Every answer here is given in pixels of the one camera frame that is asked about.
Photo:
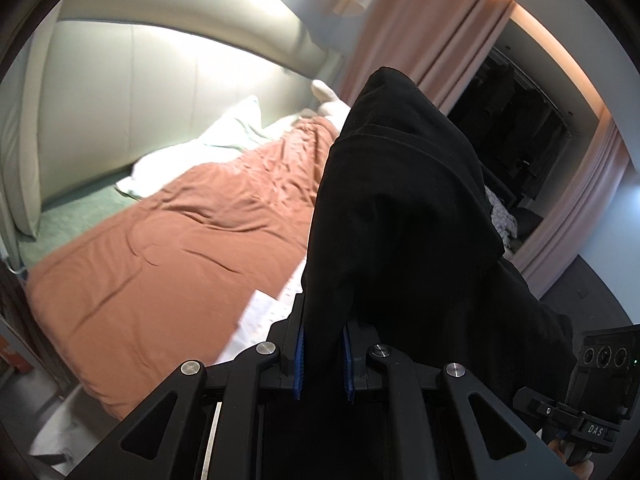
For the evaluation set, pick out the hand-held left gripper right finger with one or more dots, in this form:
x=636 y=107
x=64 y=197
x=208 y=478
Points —
x=348 y=365

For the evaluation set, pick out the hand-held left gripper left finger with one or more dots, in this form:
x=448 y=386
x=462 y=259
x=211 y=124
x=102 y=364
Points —
x=299 y=360

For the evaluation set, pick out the black jacket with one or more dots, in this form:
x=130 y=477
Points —
x=400 y=210

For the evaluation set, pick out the pile of floral clothes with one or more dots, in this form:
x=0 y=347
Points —
x=500 y=217

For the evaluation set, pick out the person's right hand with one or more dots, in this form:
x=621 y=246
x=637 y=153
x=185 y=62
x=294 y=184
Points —
x=580 y=469

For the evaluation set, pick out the white patterned blanket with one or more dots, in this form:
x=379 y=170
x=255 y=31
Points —
x=260 y=322

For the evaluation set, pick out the brown blanket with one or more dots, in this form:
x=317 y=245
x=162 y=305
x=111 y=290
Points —
x=165 y=260

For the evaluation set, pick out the pink curtain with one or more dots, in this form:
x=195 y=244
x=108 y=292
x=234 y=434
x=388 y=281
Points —
x=575 y=200
x=425 y=30

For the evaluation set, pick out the white pillow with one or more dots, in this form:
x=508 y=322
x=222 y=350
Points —
x=210 y=150

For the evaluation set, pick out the white plush toy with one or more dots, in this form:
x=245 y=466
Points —
x=327 y=100

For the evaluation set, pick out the green bed sheet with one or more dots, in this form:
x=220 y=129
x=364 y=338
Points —
x=70 y=215

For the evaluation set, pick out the beige padded headboard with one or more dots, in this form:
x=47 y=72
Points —
x=150 y=90

